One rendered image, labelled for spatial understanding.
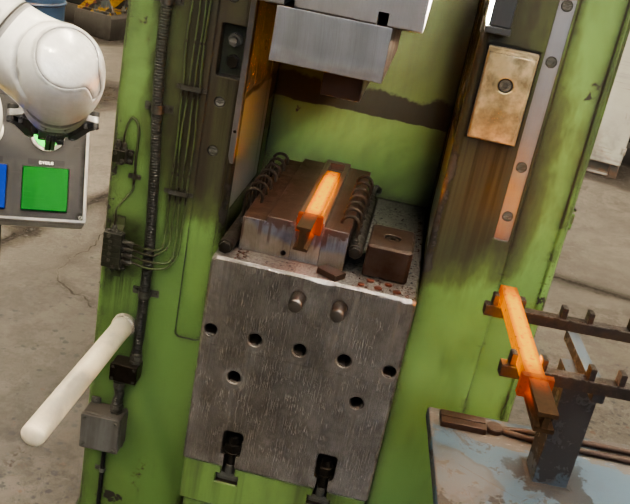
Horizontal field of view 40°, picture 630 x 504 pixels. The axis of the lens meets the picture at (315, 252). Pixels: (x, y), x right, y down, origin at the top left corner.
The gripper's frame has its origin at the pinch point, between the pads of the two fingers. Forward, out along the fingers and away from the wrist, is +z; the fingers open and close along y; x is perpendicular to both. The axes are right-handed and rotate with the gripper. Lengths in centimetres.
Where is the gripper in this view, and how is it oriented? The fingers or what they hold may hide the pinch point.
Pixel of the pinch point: (50, 136)
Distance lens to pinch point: 143.0
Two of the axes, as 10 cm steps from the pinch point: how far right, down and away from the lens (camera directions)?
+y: 9.5, 0.5, 3.2
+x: 0.2, -9.9, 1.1
